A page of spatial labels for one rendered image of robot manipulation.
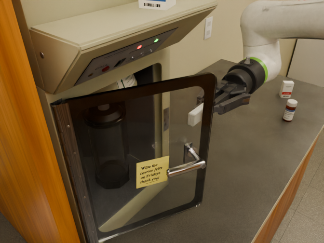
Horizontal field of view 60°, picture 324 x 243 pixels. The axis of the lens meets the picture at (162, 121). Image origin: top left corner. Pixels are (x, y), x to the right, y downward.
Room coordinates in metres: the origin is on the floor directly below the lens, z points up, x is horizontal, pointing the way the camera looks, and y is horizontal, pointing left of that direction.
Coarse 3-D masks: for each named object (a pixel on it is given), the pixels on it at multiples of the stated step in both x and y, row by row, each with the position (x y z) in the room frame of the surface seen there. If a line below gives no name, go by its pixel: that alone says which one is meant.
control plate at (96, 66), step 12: (156, 36) 0.46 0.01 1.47; (168, 36) 0.51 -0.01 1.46; (132, 48) 0.43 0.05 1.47; (144, 48) 0.47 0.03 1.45; (156, 48) 0.53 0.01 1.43; (96, 60) 0.37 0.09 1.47; (108, 60) 0.40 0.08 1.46; (132, 60) 0.49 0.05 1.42; (84, 72) 0.38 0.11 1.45; (96, 72) 0.41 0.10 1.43
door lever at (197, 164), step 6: (192, 150) 0.49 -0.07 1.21; (192, 156) 0.48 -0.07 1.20; (198, 156) 0.47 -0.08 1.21; (192, 162) 0.45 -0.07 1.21; (198, 162) 0.45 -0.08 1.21; (204, 162) 0.45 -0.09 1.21; (174, 168) 0.43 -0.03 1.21; (180, 168) 0.43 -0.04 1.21; (186, 168) 0.43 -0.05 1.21; (192, 168) 0.43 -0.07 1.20; (198, 168) 0.44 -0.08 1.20; (168, 174) 0.41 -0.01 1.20; (174, 174) 0.42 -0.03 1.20; (180, 174) 0.42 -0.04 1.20
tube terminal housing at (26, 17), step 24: (24, 0) 0.40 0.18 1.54; (48, 0) 0.42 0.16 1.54; (72, 0) 0.45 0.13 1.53; (96, 0) 0.49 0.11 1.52; (120, 0) 0.53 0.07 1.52; (24, 24) 0.40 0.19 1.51; (168, 48) 0.63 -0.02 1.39; (120, 72) 0.51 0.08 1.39; (168, 72) 0.63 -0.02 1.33; (48, 96) 0.39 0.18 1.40; (72, 96) 0.43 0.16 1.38; (48, 120) 0.40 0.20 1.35; (72, 192) 0.39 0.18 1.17
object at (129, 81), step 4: (128, 76) 0.57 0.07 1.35; (132, 76) 0.59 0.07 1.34; (120, 80) 0.55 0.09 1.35; (124, 80) 0.56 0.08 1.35; (128, 80) 0.57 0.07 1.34; (132, 80) 0.58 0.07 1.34; (112, 84) 0.53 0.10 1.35; (116, 84) 0.54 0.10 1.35; (120, 84) 0.54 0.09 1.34; (124, 84) 0.55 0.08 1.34; (128, 84) 0.56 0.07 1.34; (132, 84) 0.57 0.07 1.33; (136, 84) 0.59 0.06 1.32; (104, 88) 0.52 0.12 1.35; (108, 88) 0.53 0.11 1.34; (112, 88) 0.53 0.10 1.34; (116, 88) 0.53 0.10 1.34; (120, 88) 0.54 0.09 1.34; (96, 92) 0.52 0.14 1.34; (100, 92) 0.52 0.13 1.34
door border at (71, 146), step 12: (60, 108) 0.39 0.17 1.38; (60, 120) 0.39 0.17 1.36; (60, 132) 0.38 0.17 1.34; (72, 132) 0.39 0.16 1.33; (72, 144) 0.39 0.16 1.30; (72, 156) 0.39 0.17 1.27; (72, 168) 0.39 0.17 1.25; (84, 180) 0.39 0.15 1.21; (84, 192) 0.39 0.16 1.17; (84, 204) 0.39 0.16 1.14; (84, 216) 0.39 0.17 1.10; (96, 240) 0.39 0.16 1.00
